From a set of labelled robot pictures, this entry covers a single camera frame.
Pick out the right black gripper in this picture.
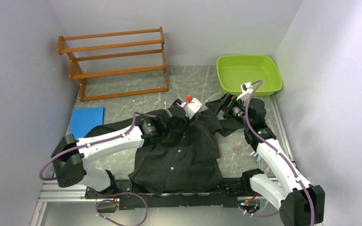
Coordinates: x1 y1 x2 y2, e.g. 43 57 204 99
206 92 251 128

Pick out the black pinstriped shirt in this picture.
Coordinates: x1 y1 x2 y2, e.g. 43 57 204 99
84 99 247 194

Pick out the red round brooch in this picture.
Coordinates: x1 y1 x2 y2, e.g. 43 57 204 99
233 145 243 154

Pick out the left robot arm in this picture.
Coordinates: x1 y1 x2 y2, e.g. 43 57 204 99
50 101 199 198

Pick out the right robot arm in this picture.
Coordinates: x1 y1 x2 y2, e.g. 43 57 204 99
206 93 325 226

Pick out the green plastic basin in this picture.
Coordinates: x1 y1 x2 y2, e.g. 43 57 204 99
216 55 283 97

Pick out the orange wooden shoe rack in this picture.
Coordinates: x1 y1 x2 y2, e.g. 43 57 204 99
56 27 169 102

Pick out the blue flat mat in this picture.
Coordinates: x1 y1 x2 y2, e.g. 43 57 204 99
70 107 105 139

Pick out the black base beam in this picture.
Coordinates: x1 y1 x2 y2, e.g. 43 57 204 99
84 178 255 210

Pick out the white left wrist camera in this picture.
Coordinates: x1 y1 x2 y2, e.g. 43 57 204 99
181 96 202 119

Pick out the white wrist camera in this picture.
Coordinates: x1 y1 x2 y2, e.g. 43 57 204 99
237 82 253 102
181 96 202 119

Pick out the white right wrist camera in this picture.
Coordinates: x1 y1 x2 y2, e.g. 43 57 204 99
237 82 253 102

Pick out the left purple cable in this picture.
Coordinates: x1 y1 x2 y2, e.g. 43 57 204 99
39 112 156 226

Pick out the purple cable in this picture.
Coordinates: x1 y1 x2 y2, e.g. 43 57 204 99
39 112 156 226
239 80 316 226

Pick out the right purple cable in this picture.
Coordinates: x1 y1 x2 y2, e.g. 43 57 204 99
239 80 316 226

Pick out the aluminium frame rail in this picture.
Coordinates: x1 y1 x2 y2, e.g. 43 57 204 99
39 181 261 202

